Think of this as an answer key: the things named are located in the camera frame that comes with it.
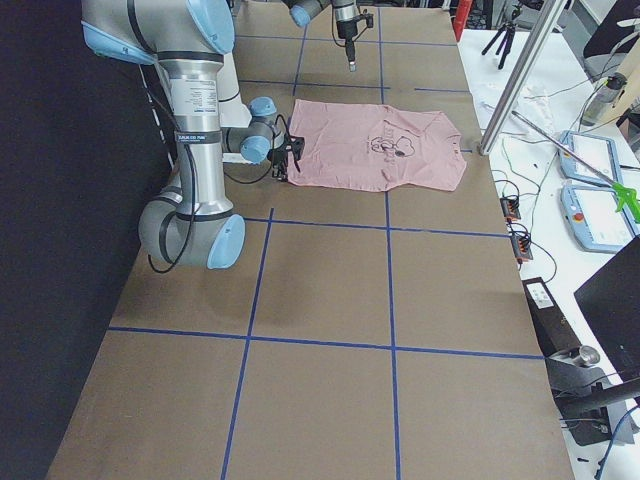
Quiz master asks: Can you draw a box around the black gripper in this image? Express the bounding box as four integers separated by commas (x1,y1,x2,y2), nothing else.
334,10,374,71
267,133,305,182

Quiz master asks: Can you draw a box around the pink Snoopy t-shirt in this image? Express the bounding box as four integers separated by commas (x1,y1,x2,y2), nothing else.
288,99,467,192

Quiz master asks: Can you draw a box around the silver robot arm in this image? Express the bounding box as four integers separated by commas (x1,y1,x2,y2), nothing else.
82,1,304,269
284,0,374,72

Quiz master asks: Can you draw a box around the red cylinder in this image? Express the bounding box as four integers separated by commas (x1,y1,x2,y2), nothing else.
452,0,473,41

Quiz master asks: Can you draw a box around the black tripod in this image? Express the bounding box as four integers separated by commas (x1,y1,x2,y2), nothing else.
481,6,521,70

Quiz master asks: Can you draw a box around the orange connector block far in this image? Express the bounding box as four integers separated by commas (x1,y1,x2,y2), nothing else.
500,197,521,223

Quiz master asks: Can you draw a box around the orange connector block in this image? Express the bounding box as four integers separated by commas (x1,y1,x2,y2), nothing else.
500,197,521,223
507,223,533,265

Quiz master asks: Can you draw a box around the orange connector block near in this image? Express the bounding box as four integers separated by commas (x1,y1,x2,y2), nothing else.
507,223,533,265

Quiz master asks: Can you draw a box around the grey water bottle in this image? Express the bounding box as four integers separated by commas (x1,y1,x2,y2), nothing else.
580,72,627,126

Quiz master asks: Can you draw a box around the far blue teach pendant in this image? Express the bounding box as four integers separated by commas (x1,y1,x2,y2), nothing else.
559,130,621,187

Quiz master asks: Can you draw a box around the blue teach pendant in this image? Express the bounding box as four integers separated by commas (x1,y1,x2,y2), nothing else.
559,130,621,187
560,185,639,254

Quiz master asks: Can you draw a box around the near blue teach pendant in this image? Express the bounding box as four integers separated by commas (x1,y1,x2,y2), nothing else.
560,185,639,254

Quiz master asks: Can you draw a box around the metal rod green clip stand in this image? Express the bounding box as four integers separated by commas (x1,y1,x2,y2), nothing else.
511,110,640,223

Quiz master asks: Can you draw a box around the black box with label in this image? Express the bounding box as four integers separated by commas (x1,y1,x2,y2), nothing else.
522,277,582,367

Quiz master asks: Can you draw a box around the black monitor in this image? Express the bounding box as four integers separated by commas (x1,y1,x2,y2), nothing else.
574,237,639,377

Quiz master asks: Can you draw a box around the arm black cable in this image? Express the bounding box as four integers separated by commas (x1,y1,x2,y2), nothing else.
147,113,301,274

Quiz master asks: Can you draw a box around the aluminium frame post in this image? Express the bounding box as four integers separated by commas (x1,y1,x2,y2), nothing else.
478,0,567,155

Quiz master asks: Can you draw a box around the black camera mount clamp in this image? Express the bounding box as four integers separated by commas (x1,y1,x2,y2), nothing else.
545,349,639,446

